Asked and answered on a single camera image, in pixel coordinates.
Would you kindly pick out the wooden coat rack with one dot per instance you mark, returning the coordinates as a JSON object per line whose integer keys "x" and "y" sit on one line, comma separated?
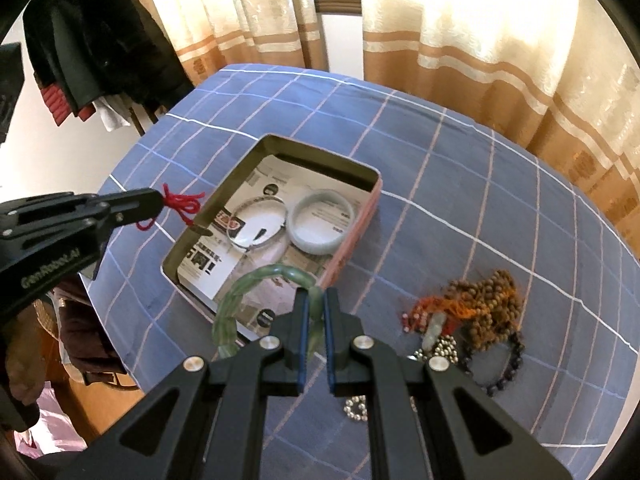
{"x": 145, "y": 120}

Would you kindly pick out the dark cloth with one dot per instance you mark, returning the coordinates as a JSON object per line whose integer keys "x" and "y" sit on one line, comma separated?
{"x": 10, "y": 95}

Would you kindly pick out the dark red garment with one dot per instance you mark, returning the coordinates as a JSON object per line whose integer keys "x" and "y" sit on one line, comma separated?
{"x": 85, "y": 330}

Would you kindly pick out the pale jade bangle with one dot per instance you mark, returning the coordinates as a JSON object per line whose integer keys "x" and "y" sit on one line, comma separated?
{"x": 320, "y": 246}

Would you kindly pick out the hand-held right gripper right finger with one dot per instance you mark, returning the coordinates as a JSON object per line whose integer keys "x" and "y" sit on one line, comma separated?
{"x": 330, "y": 345}

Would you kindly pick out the black hanging jacket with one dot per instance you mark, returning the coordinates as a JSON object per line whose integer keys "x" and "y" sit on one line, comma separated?
{"x": 100, "y": 35}

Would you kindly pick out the pink plastic bag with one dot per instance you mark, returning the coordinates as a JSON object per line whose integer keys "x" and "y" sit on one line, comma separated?
{"x": 55, "y": 425}

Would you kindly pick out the pink metal tin box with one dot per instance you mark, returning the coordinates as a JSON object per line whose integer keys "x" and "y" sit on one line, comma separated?
{"x": 357, "y": 245}

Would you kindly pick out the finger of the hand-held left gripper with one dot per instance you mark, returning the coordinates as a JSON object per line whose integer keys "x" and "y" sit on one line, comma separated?
{"x": 140, "y": 198}
{"x": 60, "y": 227}

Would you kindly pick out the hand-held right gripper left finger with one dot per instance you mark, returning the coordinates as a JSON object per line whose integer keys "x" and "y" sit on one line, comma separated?
{"x": 300, "y": 345}

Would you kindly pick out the blue plaid tablecloth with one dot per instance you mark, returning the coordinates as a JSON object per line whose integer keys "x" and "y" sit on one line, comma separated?
{"x": 450, "y": 185}

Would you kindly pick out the green jade bangle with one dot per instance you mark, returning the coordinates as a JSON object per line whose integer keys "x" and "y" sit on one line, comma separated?
{"x": 250, "y": 277}

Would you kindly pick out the printed paper liner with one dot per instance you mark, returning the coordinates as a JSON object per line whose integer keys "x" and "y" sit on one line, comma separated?
{"x": 320, "y": 180}

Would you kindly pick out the wicker basket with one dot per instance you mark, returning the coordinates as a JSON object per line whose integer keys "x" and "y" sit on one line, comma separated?
{"x": 37, "y": 325}

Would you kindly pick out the cream and tan curtain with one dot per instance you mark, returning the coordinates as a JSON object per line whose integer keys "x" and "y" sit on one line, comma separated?
{"x": 475, "y": 35}
{"x": 225, "y": 10}

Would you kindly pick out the red striped garment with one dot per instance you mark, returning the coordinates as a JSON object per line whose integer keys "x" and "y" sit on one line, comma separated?
{"x": 55, "y": 102}

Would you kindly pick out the white hanging garment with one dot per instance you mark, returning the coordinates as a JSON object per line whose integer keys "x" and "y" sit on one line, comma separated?
{"x": 112, "y": 115}

